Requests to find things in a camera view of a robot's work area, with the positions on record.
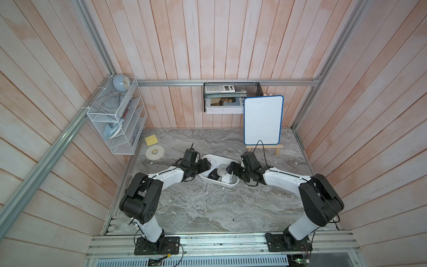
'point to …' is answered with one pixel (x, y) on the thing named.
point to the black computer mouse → (214, 175)
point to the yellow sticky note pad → (151, 139)
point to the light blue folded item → (110, 127)
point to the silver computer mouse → (221, 169)
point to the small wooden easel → (277, 147)
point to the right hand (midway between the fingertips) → (231, 170)
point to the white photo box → (224, 105)
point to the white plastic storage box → (215, 161)
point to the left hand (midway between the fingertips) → (206, 168)
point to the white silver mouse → (227, 178)
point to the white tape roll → (154, 157)
